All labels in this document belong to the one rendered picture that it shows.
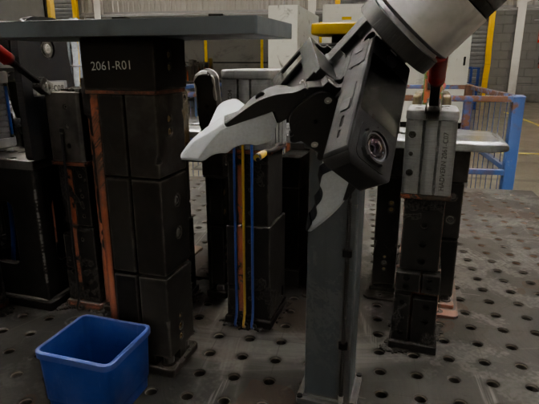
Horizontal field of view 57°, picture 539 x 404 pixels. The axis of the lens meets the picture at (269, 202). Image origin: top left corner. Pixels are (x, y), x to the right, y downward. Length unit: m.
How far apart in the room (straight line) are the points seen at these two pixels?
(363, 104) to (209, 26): 0.24
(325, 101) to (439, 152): 0.33
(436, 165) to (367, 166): 0.37
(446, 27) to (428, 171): 0.35
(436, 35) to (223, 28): 0.23
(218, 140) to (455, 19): 0.20
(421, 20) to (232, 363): 0.54
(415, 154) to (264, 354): 0.36
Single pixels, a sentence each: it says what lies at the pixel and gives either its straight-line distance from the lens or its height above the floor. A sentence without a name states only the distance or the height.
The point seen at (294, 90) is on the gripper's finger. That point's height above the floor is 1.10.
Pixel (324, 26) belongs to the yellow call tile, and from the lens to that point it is 0.55.
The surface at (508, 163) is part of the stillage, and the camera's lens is 2.89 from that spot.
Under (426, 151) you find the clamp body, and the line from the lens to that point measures 0.70.
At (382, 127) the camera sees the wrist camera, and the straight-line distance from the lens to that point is 0.36.
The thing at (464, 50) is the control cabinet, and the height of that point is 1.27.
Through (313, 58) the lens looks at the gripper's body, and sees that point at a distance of 0.43.
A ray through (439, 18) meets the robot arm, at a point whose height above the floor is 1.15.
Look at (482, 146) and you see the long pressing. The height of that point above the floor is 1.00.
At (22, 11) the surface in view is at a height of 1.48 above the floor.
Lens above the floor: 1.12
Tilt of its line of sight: 16 degrees down
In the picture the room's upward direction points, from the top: straight up
